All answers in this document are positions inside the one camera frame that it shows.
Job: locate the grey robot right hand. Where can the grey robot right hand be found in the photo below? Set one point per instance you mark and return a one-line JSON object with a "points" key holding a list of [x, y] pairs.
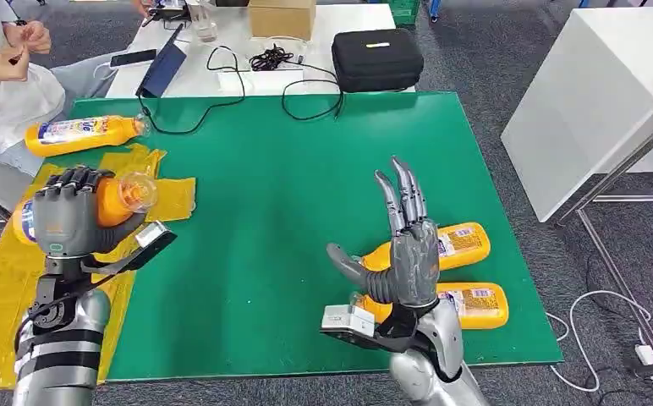
{"points": [[413, 263]]}

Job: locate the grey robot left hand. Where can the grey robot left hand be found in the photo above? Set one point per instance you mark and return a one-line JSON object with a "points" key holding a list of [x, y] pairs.
{"points": [[66, 224]]}

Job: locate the orange drink bottle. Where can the orange drink bottle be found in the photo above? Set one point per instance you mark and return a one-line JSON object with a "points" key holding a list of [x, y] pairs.
{"points": [[80, 134], [464, 244], [114, 204], [475, 305]]}

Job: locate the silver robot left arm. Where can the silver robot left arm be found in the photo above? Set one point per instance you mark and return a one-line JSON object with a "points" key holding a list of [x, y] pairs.
{"points": [[60, 342]]}

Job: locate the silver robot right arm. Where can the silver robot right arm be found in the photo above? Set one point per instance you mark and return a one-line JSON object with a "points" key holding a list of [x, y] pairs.
{"points": [[438, 358]]}

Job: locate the person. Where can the person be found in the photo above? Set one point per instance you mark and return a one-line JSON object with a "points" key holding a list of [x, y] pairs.
{"points": [[7, 101]]}

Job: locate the green table mat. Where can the green table mat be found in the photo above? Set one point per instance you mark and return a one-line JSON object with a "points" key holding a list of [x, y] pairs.
{"points": [[281, 213]]}

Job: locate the black smartphone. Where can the black smartphone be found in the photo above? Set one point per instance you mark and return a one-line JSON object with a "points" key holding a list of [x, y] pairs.
{"points": [[133, 58]]}

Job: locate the black zipped carrying case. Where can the black zipped carrying case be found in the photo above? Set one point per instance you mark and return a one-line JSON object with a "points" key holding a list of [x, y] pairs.
{"points": [[377, 61]]}

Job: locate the tilted white board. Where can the tilted white board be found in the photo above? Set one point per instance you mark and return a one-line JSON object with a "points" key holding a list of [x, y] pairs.
{"points": [[578, 106]]}

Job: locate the flat white box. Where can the flat white box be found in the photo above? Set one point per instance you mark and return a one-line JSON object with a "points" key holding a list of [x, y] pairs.
{"points": [[259, 80]]}

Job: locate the clear plastic cup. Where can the clear plastic cup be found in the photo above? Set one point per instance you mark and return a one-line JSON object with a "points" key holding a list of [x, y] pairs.
{"points": [[204, 22]]}

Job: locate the white table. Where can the white table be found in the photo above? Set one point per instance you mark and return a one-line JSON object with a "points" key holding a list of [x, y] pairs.
{"points": [[326, 28]]}

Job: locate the green plastic crate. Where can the green plastic crate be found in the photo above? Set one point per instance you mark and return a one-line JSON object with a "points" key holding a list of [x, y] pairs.
{"points": [[402, 10]]}

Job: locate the brown cardboard box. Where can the brown cardboard box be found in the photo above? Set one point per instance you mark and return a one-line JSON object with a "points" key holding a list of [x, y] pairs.
{"points": [[281, 21]]}

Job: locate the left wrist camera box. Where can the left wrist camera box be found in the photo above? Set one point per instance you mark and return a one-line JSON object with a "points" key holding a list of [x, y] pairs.
{"points": [[150, 241]]}

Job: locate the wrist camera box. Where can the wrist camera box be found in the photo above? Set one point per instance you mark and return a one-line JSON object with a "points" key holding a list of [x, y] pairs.
{"points": [[150, 241], [348, 322]]}

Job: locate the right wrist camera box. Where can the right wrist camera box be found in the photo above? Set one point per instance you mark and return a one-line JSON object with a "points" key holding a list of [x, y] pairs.
{"points": [[348, 322]]}

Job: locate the metal stand frame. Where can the metal stand frame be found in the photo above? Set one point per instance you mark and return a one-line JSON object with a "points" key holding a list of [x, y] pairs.
{"points": [[620, 162]]}

